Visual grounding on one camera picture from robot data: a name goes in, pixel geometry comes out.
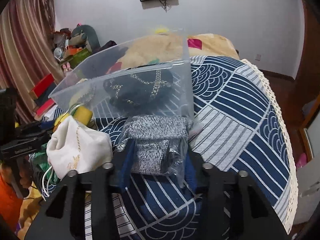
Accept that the blue white patterned tablecloth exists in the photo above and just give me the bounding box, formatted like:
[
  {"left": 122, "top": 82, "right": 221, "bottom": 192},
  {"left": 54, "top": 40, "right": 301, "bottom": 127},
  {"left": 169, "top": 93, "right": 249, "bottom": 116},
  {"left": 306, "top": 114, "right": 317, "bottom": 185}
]
[{"left": 85, "top": 56, "right": 297, "bottom": 239}]

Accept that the yellow plush headrest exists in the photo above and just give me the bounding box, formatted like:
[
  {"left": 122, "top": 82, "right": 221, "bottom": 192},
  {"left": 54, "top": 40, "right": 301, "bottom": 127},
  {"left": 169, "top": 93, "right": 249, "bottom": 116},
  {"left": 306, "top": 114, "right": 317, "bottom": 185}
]
[{"left": 154, "top": 27, "right": 170, "bottom": 34}]

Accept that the grey knit item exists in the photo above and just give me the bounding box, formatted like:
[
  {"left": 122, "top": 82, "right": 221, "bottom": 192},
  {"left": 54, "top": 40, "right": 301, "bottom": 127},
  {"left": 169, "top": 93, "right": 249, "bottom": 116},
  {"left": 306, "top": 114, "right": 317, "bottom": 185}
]
[{"left": 116, "top": 115, "right": 194, "bottom": 187}]

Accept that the orange sleeve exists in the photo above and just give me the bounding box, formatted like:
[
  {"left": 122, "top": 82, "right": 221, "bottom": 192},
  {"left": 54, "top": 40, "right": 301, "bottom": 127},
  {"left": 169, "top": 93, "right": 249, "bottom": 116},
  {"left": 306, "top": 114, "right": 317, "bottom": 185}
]
[{"left": 0, "top": 177, "right": 23, "bottom": 232}]

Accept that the grey green plush pillow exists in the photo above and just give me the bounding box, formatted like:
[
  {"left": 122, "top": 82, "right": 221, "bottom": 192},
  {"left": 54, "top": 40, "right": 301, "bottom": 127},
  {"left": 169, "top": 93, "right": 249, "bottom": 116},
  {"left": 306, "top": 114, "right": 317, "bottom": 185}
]
[{"left": 71, "top": 24, "right": 101, "bottom": 52}]

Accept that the red gift box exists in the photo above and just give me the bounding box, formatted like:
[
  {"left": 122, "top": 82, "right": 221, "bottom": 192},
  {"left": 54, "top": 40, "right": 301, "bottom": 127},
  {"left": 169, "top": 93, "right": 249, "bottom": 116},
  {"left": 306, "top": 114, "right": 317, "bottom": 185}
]
[{"left": 29, "top": 74, "right": 55, "bottom": 100}]

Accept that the clear plastic storage box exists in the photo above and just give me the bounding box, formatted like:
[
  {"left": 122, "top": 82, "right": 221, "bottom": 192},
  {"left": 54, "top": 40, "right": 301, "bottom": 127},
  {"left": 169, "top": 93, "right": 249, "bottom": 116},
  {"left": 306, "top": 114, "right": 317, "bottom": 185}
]
[{"left": 50, "top": 30, "right": 194, "bottom": 132}]

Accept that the green cardboard box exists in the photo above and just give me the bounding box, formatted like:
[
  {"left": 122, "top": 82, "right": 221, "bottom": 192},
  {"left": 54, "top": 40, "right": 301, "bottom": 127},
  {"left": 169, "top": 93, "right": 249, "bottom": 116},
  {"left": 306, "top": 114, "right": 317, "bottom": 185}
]
[{"left": 59, "top": 48, "right": 92, "bottom": 69}]

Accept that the white wall socket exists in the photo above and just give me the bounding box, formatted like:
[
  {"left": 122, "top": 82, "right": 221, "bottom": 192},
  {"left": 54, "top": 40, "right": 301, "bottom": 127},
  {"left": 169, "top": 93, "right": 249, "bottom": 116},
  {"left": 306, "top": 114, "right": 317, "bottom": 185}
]
[{"left": 255, "top": 54, "right": 261, "bottom": 61}]

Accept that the white drawstring cloth pouch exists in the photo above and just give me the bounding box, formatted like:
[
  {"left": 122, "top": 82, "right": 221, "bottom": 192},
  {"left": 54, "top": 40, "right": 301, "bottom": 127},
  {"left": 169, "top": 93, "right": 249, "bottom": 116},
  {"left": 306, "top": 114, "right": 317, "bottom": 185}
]
[{"left": 41, "top": 115, "right": 113, "bottom": 198}]

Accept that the dark purple garment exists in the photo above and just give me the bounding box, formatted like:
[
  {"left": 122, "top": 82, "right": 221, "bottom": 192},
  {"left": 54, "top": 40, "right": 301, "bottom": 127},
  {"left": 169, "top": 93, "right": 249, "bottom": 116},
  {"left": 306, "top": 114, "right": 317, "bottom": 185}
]
[{"left": 95, "top": 40, "right": 117, "bottom": 53}]

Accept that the beige fleece blanket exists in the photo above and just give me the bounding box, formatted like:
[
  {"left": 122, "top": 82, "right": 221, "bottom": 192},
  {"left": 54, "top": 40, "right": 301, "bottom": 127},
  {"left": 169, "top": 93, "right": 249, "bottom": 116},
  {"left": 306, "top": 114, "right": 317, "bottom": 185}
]
[{"left": 113, "top": 33, "right": 239, "bottom": 70}]

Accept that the brown wooden door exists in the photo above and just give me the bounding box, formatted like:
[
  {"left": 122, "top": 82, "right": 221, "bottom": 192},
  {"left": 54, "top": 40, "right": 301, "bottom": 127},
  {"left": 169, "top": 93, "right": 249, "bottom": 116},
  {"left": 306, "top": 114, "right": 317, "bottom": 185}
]
[{"left": 292, "top": 0, "right": 320, "bottom": 136}]

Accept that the pink rabbit toy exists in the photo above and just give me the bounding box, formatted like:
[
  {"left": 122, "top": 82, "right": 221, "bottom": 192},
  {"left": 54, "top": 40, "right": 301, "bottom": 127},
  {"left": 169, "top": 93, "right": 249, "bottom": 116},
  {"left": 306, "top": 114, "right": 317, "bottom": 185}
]
[{"left": 62, "top": 62, "right": 72, "bottom": 75}]

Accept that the red gold striped curtain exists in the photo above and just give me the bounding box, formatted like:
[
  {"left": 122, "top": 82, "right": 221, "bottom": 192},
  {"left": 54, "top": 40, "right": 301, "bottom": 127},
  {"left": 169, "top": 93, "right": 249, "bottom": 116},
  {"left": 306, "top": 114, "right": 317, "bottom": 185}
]
[{"left": 1, "top": 0, "right": 63, "bottom": 122}]

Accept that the black hat with gold chains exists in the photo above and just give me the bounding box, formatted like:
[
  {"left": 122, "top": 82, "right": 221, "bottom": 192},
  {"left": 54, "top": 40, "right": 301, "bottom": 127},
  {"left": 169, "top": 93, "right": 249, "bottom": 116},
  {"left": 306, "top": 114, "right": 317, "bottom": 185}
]
[{"left": 103, "top": 69, "right": 174, "bottom": 112}]

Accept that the green knitted cloth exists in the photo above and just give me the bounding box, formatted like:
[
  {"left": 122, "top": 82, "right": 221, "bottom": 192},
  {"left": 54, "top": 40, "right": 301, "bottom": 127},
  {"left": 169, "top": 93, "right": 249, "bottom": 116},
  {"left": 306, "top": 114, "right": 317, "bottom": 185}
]
[{"left": 30, "top": 147, "right": 60, "bottom": 185}]

